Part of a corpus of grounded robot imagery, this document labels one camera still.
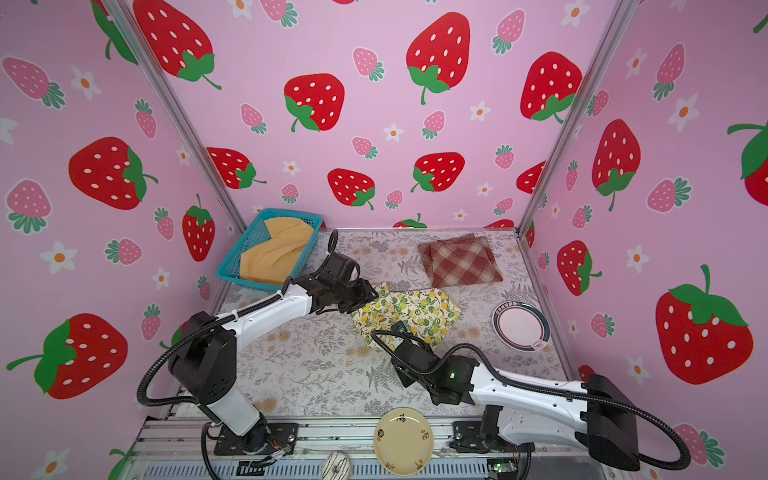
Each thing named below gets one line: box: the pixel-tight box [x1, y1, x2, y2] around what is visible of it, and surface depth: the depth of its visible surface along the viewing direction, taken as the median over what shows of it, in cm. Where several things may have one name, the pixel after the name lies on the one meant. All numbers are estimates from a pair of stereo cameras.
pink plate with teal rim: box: [491, 300, 551, 353], surface depth 96 cm
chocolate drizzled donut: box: [321, 451, 351, 480], surface depth 70 cm
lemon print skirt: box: [351, 283, 462, 351], surface depth 95 cm
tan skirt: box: [240, 217, 314, 286], surface depth 113 cm
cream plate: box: [373, 407, 435, 478], surface depth 75 cm
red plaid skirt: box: [418, 234, 504, 289], surface depth 109 cm
